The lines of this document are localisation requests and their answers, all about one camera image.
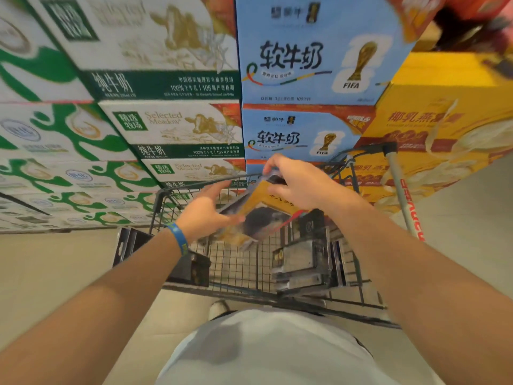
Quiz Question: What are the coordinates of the stack of green swirl cartons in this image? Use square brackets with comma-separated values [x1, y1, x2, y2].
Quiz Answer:
[0, 0, 161, 233]

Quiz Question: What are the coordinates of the white left shoe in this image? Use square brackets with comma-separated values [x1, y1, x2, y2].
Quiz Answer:
[208, 299, 231, 321]

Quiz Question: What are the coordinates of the yellow packaged cleaver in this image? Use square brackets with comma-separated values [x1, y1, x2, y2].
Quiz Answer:
[200, 168, 317, 251]

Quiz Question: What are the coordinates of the person's left hand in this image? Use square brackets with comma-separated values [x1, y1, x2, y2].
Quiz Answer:
[175, 181, 246, 245]

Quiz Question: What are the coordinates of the person's right hand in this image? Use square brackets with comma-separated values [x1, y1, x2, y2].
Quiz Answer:
[262, 153, 361, 215]

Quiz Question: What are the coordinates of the person's right forearm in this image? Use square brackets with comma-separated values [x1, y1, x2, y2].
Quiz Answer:
[336, 196, 513, 385]

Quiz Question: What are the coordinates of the red carton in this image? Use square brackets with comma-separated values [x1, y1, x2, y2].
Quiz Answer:
[384, 0, 513, 52]

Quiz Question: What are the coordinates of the blue wristband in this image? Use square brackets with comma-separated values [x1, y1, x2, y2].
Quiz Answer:
[164, 222, 190, 256]

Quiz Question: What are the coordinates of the person's left forearm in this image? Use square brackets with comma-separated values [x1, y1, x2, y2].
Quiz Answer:
[0, 230, 187, 385]

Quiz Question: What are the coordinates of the stack of dark green cartons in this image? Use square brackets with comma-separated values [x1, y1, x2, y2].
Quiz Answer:
[24, 0, 247, 197]

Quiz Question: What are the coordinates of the white shirt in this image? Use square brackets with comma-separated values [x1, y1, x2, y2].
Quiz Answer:
[156, 308, 441, 385]

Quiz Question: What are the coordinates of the grey wire shopping cart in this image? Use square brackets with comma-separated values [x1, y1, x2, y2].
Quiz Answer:
[148, 142, 425, 329]

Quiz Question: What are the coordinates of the stack of light blue cartons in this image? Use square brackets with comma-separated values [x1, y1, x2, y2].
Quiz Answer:
[234, 0, 417, 177]

